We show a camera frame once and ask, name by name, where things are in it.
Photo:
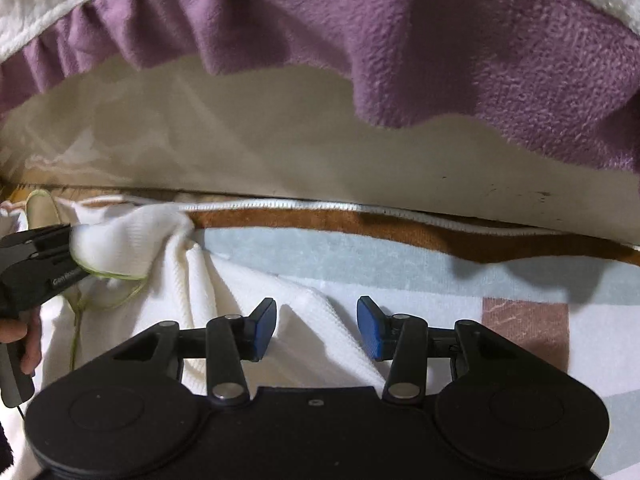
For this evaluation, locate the patterned blanket with brown border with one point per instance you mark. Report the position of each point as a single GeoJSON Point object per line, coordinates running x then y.
{"type": "Point", "coordinates": [450, 280]}

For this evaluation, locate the white bedspread with purple ruffle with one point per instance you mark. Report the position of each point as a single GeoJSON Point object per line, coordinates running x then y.
{"type": "Point", "coordinates": [410, 35]}

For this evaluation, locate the white knitted sweater green trim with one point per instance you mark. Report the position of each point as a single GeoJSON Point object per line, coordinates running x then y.
{"type": "Point", "coordinates": [150, 245]}

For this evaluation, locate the beige bed base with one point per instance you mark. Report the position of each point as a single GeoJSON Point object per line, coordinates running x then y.
{"type": "Point", "coordinates": [250, 145]}

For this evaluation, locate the person's left hand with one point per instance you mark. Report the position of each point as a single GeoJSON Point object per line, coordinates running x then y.
{"type": "Point", "coordinates": [31, 340]}

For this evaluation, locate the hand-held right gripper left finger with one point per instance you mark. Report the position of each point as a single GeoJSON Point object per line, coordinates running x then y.
{"type": "Point", "coordinates": [264, 331]}

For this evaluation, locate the dark fuzzy cloth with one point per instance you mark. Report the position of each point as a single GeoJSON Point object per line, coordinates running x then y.
{"type": "Point", "coordinates": [5, 455]}

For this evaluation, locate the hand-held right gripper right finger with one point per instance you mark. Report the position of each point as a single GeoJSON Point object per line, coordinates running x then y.
{"type": "Point", "coordinates": [369, 331]}

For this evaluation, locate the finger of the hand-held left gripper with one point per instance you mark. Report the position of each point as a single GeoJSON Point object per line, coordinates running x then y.
{"type": "Point", "coordinates": [52, 242]}

